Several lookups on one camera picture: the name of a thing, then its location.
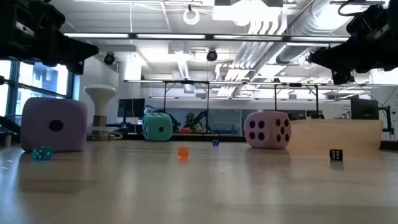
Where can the large pink foam die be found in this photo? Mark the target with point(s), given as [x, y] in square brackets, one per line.
[267, 130]

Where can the long ceiling light bar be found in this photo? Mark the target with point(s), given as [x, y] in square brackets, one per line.
[171, 36]

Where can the black background robot arm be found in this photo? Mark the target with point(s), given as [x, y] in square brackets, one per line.
[205, 116]
[175, 126]

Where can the orange translucent plastic bin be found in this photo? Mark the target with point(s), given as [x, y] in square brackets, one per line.
[335, 135]

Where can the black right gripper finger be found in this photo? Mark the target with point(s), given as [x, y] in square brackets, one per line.
[329, 53]
[329, 63]

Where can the black monitor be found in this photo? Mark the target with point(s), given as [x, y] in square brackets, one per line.
[364, 109]
[131, 108]

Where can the black round ceiling camera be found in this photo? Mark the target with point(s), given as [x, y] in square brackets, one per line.
[109, 58]
[212, 55]

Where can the large purple foam die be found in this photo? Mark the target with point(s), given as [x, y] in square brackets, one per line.
[53, 124]

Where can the black aluminium table frame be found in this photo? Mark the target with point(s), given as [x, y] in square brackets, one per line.
[202, 137]

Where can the small blue die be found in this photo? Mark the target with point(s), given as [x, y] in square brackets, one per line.
[215, 142]

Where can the small orange translucent die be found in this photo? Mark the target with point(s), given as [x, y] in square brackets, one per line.
[183, 151]

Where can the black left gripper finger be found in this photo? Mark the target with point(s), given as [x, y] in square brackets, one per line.
[79, 56]
[77, 45]

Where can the white mushroom-shaped lamp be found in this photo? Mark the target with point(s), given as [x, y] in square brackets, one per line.
[100, 99]

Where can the small teal translucent die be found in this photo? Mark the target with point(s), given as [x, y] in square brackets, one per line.
[41, 153]

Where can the black metal workstation frame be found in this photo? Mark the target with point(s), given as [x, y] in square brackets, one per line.
[295, 84]
[186, 82]

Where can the large green foam die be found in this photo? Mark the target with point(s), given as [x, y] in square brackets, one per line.
[158, 127]

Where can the small black die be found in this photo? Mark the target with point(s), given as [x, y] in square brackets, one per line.
[336, 154]

